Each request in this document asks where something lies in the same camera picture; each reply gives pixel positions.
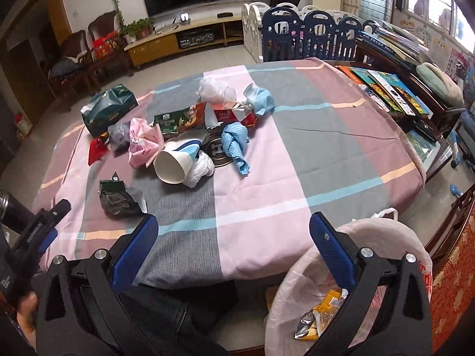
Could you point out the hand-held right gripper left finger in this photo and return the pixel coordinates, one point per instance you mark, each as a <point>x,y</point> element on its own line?
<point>135,252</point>

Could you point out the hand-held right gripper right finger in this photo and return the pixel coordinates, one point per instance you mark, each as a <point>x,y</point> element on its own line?
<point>330,252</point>

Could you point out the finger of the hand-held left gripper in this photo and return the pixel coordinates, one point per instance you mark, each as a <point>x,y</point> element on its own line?
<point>48,239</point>
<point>59,208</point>

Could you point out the dark packet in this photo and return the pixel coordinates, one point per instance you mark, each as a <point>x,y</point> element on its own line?
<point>118,198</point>

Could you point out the white plastic trash bag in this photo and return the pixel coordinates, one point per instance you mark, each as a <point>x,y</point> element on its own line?
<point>386,237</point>

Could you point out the white paper cup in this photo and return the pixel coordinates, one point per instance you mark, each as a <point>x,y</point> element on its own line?
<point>171,165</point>

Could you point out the small white plastic bag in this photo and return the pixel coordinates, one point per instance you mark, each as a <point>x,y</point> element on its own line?
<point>202,168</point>

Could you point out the pink printed bag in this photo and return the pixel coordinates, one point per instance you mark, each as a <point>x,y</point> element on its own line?
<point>145,144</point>

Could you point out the green snack packet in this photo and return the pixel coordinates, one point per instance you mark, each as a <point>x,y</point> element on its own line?
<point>180,118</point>

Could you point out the blue knotted cloth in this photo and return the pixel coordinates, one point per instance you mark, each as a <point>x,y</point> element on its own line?
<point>235,142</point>

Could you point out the blue face mask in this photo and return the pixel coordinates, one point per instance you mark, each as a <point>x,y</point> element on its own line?
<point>261,100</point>

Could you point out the red carton box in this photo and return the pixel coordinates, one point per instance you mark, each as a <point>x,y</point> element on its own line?
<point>232,115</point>

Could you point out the person's left hand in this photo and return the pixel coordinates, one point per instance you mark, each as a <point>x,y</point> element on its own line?
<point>26,307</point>

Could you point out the black metal flask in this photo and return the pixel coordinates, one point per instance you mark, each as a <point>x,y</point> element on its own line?
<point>13,207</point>

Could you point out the yellow snack wrapper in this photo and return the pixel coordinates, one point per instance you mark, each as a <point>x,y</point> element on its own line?
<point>328,304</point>

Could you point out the red wrapper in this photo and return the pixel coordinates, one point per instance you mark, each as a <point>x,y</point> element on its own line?
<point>97,151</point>

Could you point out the person's dark jeans leg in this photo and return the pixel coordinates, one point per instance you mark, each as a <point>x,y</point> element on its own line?
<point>170,315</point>

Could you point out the silver foil wrapper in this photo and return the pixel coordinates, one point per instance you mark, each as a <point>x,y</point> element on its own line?
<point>307,326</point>

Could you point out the red capped bottle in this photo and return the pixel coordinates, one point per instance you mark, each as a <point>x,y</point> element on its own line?
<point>22,124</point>

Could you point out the grey plastic bag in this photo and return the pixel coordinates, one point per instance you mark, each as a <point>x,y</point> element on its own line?
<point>118,136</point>

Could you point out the dark green tissue pack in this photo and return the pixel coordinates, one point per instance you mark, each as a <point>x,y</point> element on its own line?
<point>107,109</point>

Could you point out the plaid bedsheet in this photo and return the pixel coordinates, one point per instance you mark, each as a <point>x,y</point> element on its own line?
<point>297,137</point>

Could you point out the red gold patterned cushion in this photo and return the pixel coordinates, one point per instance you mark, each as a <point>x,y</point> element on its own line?
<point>454,285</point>

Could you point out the small blue toy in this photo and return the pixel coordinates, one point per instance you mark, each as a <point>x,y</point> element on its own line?
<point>455,191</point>

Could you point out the dark clothes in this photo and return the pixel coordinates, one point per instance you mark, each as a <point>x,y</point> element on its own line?
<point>65,67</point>

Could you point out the black flat case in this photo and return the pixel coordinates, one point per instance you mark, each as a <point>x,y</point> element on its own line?
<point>423,128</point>

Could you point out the dark wooden armchair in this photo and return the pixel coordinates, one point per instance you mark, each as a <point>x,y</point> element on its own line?
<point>107,26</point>
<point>72,48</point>

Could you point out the blue child's chair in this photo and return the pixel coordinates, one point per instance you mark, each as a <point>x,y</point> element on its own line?
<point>462,144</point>

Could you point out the red gift box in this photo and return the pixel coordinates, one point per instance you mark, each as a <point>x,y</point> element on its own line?
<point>107,44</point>

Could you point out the row of picture books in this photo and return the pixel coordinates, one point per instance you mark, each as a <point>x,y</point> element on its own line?
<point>386,89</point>

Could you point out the dark wooden coffee table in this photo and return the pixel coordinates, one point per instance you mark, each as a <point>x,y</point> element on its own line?
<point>438,115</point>

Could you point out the crumpled white plastic bag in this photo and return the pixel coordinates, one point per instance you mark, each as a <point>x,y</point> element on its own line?
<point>217,91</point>

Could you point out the yellow wooden television cabinet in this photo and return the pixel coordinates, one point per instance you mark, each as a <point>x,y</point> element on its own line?
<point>156,48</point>

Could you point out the potted green plant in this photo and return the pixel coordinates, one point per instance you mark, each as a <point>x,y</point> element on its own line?
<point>139,28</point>

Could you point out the grey green cushion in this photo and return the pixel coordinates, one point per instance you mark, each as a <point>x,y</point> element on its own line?
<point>439,83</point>

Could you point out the dark blue playpen fence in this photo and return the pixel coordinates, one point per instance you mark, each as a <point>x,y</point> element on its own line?
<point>293,40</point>

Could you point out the black audio amplifier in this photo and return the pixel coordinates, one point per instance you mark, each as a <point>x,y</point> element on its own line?
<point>196,38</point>

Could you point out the stack of large books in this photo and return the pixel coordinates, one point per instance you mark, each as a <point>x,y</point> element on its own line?
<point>393,42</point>

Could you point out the small desk clock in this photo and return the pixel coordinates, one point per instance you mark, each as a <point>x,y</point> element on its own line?
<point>184,17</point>

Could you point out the white playpen fence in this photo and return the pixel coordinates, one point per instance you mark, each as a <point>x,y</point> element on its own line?
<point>252,33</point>

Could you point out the black set-top box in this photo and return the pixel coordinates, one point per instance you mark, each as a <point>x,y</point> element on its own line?
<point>224,15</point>

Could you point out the black laptop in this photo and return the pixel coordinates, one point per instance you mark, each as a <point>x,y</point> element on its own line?
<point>285,0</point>

